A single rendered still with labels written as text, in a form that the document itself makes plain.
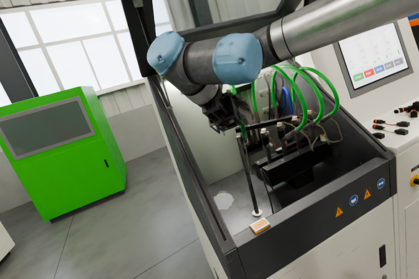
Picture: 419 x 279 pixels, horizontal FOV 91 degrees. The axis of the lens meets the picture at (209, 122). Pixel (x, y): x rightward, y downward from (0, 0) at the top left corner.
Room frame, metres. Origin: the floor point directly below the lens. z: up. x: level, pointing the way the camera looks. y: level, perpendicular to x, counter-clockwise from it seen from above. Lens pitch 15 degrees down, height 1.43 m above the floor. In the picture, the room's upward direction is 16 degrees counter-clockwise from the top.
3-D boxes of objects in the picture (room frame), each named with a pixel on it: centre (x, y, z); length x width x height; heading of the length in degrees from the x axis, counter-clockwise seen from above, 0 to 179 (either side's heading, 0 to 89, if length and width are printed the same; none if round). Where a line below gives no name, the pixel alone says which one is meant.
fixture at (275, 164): (0.82, -0.32, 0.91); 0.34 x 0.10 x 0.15; 107
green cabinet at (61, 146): (2.96, 2.05, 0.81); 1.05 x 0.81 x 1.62; 106
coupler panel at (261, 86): (1.11, -0.36, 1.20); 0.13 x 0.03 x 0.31; 107
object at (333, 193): (0.56, -0.27, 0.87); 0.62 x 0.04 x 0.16; 107
